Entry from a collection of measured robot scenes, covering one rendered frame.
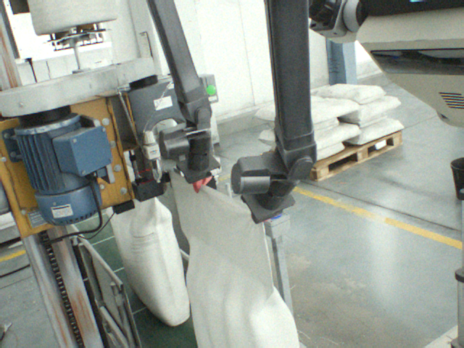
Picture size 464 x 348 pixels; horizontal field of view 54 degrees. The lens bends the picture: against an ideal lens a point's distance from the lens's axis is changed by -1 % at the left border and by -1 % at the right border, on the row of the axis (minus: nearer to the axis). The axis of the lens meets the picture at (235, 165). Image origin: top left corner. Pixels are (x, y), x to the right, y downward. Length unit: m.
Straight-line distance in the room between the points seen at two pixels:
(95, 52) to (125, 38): 1.50
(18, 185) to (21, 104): 0.31
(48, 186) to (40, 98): 0.21
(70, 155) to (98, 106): 0.31
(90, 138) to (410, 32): 0.74
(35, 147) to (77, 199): 0.15
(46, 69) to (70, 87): 2.95
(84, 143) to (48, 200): 0.17
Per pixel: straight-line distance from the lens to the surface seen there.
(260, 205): 0.93
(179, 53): 1.07
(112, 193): 1.38
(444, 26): 1.05
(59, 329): 1.55
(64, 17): 1.13
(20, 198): 1.33
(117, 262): 2.53
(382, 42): 1.12
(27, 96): 1.08
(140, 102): 1.36
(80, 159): 1.05
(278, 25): 0.64
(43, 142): 1.10
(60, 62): 4.08
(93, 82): 1.17
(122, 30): 5.61
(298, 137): 0.77
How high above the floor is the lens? 1.49
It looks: 18 degrees down
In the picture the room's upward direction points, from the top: 10 degrees counter-clockwise
